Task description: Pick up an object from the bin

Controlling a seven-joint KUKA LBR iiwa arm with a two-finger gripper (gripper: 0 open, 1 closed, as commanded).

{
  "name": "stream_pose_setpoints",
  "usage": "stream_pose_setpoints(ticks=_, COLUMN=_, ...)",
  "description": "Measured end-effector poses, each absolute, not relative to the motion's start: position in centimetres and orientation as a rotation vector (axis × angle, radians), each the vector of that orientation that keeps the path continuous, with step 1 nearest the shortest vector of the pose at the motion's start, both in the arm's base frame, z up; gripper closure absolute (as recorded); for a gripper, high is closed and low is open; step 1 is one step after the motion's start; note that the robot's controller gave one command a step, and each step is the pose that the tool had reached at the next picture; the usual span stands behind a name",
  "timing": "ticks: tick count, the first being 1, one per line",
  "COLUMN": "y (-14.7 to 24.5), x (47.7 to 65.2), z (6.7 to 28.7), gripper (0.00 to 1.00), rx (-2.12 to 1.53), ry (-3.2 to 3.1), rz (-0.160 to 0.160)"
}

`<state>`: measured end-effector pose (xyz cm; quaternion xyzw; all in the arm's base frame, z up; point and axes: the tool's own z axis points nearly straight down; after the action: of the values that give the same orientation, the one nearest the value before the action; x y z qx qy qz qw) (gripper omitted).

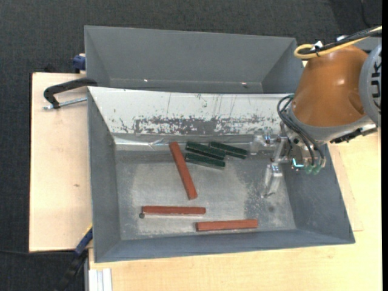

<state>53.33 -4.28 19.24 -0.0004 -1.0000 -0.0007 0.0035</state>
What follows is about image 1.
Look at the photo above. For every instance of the red-brown flat block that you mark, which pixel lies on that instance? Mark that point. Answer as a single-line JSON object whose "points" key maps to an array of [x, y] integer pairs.
{"points": [[225, 225], [183, 171], [172, 210]]}

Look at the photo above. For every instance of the grey metal bin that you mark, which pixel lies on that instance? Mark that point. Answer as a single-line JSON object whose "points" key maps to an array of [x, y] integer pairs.
{"points": [[169, 59]]}

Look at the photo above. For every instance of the dark green flat block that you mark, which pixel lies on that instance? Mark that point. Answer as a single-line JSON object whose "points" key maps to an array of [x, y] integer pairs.
{"points": [[205, 150], [204, 161], [228, 149]]}

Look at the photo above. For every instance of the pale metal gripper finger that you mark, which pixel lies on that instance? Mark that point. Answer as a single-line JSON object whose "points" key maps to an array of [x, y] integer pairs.
{"points": [[272, 177], [257, 144]]}

